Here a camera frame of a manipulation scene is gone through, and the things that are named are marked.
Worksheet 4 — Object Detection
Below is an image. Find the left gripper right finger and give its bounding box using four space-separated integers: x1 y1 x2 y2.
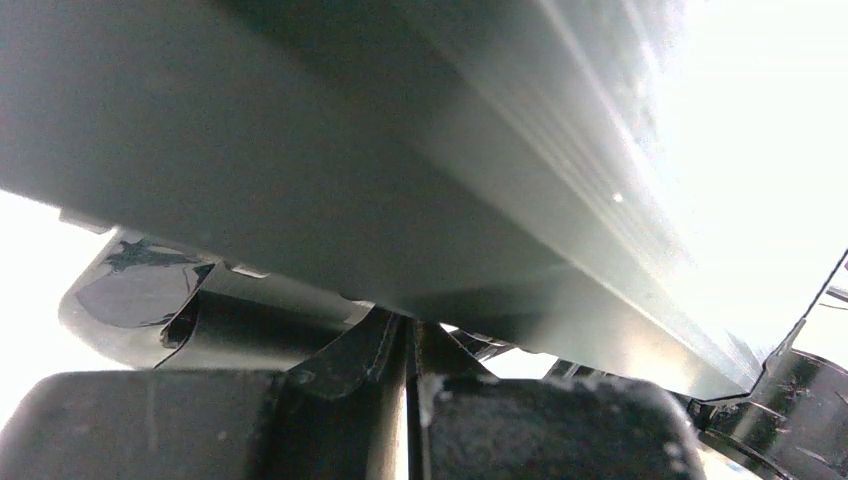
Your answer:
407 321 705 479

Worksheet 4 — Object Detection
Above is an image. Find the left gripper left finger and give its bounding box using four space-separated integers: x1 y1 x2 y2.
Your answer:
1 311 406 479

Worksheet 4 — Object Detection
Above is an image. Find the black poker set case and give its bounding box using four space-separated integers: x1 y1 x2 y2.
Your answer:
0 0 848 480

